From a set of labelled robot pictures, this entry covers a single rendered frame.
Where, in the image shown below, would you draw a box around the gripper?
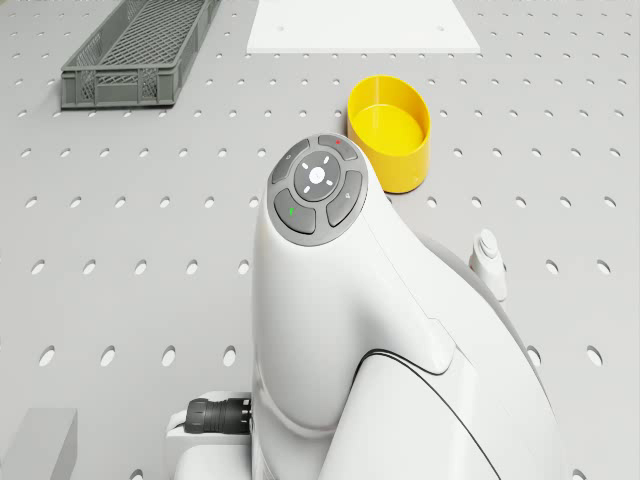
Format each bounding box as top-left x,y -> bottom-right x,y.
165,390 -> 255,480

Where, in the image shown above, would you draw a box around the grey cube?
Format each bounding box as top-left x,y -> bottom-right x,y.
0,407 -> 79,480

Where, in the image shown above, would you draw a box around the small white bottle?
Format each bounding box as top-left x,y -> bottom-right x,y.
468,228 -> 509,302

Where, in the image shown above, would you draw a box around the yellow bowl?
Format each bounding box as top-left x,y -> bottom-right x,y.
346,74 -> 432,196

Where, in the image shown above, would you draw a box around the dark grey basket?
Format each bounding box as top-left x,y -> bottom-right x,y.
60,0 -> 223,112

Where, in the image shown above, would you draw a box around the white board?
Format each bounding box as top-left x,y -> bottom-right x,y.
246,0 -> 483,55

